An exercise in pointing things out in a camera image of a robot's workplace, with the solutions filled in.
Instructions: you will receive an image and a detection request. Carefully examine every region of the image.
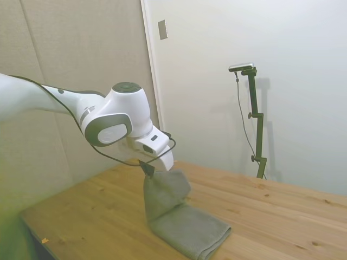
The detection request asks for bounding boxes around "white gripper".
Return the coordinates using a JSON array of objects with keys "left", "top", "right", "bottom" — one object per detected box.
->
[{"left": 121, "top": 136, "right": 175, "bottom": 177}]

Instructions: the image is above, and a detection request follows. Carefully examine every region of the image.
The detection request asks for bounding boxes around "grey terry towel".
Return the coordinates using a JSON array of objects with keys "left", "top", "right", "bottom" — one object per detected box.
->
[{"left": 143, "top": 168, "right": 233, "bottom": 260}]

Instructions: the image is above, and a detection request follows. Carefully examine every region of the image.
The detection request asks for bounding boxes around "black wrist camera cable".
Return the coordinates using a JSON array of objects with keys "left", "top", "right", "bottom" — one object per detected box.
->
[{"left": 7, "top": 75, "right": 178, "bottom": 167}]

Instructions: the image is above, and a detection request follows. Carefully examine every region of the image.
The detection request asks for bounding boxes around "thin grey camera cable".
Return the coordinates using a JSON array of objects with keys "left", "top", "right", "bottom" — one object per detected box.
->
[{"left": 234, "top": 70, "right": 259, "bottom": 157}]

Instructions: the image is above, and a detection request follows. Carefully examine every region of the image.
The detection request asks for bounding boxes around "jointed dark camera stand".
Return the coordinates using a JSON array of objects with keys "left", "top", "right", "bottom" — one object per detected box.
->
[{"left": 240, "top": 67, "right": 268, "bottom": 180}]

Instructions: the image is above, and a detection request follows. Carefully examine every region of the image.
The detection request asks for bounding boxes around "silver exterior camera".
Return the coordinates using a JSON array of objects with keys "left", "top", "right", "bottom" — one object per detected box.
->
[{"left": 228, "top": 62, "right": 256, "bottom": 73}]

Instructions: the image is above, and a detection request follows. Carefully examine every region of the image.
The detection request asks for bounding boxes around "grey wall switch plate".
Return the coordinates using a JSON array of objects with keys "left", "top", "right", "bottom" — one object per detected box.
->
[{"left": 157, "top": 19, "right": 169, "bottom": 41}]

